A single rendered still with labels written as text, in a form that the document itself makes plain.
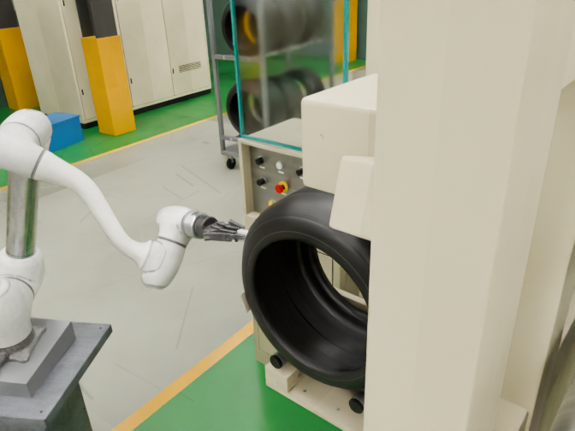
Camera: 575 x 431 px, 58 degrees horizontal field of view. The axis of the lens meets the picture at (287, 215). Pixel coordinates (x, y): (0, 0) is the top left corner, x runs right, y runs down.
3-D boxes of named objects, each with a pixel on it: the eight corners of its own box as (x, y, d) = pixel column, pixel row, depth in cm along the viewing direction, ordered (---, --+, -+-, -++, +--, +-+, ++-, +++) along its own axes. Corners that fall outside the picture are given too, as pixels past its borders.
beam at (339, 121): (450, 105, 128) (457, 41, 121) (562, 121, 113) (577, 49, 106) (298, 186, 86) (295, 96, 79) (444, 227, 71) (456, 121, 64)
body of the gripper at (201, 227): (191, 221, 165) (210, 224, 159) (210, 210, 171) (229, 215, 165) (195, 241, 168) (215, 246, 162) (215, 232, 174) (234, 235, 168)
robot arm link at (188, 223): (198, 206, 175) (210, 208, 171) (204, 231, 178) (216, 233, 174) (178, 216, 168) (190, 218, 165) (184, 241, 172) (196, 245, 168)
